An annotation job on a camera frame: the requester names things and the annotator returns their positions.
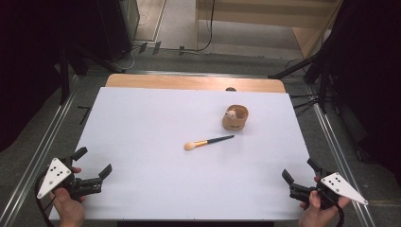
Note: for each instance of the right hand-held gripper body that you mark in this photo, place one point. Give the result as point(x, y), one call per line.
point(342, 186)

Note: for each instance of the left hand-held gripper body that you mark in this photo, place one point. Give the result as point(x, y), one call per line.
point(56, 175)

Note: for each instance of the brown bear pen holder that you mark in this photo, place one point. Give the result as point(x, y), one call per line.
point(235, 121)

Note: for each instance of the person's left hand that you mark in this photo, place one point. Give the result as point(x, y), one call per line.
point(69, 209)

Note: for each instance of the person's right hand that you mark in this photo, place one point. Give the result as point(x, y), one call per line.
point(318, 216)

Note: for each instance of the white table mat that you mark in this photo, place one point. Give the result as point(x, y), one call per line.
point(164, 164)

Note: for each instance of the black metal stand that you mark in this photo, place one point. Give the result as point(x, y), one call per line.
point(64, 78)
point(323, 88)

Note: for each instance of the dark curtain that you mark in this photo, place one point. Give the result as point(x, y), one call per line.
point(372, 78)
point(25, 78)

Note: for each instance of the light wooden furniture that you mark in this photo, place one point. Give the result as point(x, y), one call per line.
point(302, 34)

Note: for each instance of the black cabinet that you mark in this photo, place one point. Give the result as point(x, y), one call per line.
point(116, 28)

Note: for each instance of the aluminium floor rail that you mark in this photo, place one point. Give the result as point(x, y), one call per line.
point(34, 164)
point(340, 157)

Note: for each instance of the black floor bracket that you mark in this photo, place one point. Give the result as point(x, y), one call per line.
point(84, 114)

